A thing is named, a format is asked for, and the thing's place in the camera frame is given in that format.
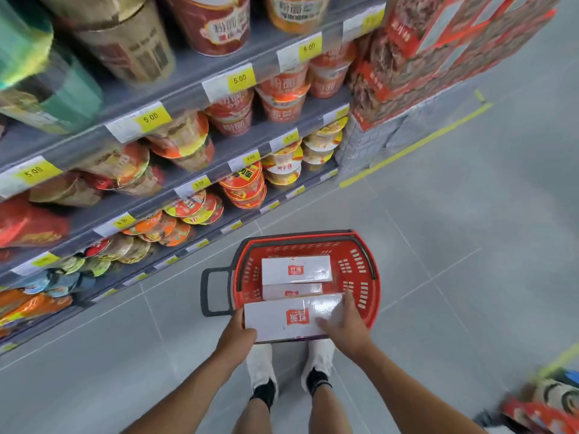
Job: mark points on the stack of red printed cartons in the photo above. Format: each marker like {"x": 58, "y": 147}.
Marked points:
{"x": 429, "y": 45}

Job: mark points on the person's black sock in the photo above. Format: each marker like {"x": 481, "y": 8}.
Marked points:
{"x": 264, "y": 393}
{"x": 318, "y": 380}

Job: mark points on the red noodle cup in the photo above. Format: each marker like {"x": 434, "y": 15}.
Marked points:
{"x": 212, "y": 22}

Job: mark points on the stack of yellow white bowls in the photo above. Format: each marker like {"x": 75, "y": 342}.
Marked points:
{"x": 323, "y": 142}
{"x": 282, "y": 164}

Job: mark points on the person's black left sock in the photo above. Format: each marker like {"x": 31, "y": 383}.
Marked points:
{"x": 264, "y": 393}

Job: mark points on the person's leg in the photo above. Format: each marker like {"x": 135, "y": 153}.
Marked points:
{"x": 328, "y": 413}
{"x": 253, "y": 420}

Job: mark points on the person's right forearm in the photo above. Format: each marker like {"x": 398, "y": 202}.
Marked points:
{"x": 407, "y": 397}

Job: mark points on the person's right leg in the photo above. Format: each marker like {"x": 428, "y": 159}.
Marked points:
{"x": 328, "y": 413}

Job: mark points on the person's left forearm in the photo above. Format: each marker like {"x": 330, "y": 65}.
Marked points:
{"x": 190, "y": 393}

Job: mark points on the stack of green lidded bowls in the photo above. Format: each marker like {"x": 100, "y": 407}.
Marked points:
{"x": 86, "y": 266}

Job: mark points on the brown paper noodle cup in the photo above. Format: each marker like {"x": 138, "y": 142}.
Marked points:
{"x": 126, "y": 40}

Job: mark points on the person's black right sock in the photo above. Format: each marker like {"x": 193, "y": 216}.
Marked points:
{"x": 318, "y": 380}

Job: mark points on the stack of red noodle cups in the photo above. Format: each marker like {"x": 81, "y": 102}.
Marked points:
{"x": 285, "y": 97}
{"x": 233, "y": 113}
{"x": 332, "y": 72}

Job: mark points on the red snack packets pile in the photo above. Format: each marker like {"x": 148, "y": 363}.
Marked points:
{"x": 538, "y": 415}

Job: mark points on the stack of red lidded bowls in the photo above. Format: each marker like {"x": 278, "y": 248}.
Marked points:
{"x": 244, "y": 185}
{"x": 194, "y": 208}

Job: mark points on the white box with red label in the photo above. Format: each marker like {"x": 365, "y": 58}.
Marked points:
{"x": 292, "y": 291}
{"x": 289, "y": 317}
{"x": 296, "y": 269}

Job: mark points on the person's white shoe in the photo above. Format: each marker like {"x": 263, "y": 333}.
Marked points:
{"x": 261, "y": 363}
{"x": 319, "y": 357}

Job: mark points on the person's left hand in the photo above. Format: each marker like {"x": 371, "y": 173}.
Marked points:
{"x": 235, "y": 334}

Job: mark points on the person's left leg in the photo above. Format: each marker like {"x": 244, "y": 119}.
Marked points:
{"x": 253, "y": 420}

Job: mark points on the orange noodle cup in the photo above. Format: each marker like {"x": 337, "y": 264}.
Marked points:
{"x": 296, "y": 11}

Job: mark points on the stack of brown lidded bowls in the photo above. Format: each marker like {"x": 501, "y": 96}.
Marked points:
{"x": 120, "y": 249}

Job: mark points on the stack of orange lidded bowls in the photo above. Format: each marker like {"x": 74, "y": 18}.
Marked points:
{"x": 158, "y": 228}

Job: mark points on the grey metal shelf unit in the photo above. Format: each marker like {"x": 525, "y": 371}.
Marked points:
{"x": 190, "y": 72}

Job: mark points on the grey display base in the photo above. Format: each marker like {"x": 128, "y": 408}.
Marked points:
{"x": 375, "y": 140}

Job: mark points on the striped snack packet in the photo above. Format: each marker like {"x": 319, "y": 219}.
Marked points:
{"x": 558, "y": 396}

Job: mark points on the person's right thumb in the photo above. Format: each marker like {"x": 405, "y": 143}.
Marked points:
{"x": 325, "y": 325}

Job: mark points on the orange noodle packets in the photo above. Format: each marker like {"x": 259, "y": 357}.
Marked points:
{"x": 31, "y": 307}

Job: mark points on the person's white left shoe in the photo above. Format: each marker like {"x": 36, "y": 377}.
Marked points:
{"x": 261, "y": 363}

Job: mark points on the person's left thumb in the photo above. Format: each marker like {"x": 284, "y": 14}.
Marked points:
{"x": 250, "y": 336}

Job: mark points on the stack of blue lidded bowls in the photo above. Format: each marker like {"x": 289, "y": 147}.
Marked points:
{"x": 54, "y": 282}

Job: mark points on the person's white right shoe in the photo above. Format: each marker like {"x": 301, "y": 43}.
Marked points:
{"x": 319, "y": 357}

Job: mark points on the green noodle cup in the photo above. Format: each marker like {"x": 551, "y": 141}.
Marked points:
{"x": 20, "y": 36}
{"x": 54, "y": 99}

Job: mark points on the stack of brown orange bowls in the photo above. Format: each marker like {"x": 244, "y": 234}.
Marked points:
{"x": 122, "y": 169}
{"x": 63, "y": 190}
{"x": 183, "y": 140}

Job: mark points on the red plastic shopping basket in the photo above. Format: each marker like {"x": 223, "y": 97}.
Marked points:
{"x": 357, "y": 266}

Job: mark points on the person's right hand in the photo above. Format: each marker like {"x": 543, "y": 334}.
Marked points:
{"x": 346, "y": 332}

